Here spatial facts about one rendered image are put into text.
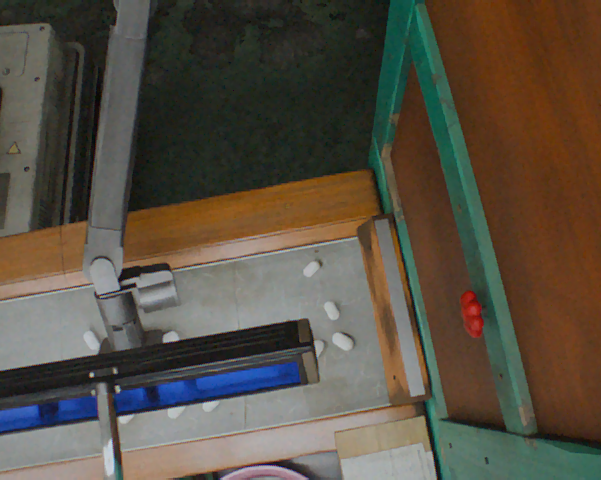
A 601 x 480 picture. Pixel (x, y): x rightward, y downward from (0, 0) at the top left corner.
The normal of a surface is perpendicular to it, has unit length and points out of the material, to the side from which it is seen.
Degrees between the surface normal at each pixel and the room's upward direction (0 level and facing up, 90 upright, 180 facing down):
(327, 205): 0
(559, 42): 90
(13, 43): 0
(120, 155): 41
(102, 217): 29
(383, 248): 0
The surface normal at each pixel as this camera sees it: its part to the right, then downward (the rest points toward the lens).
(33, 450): -0.04, -0.25
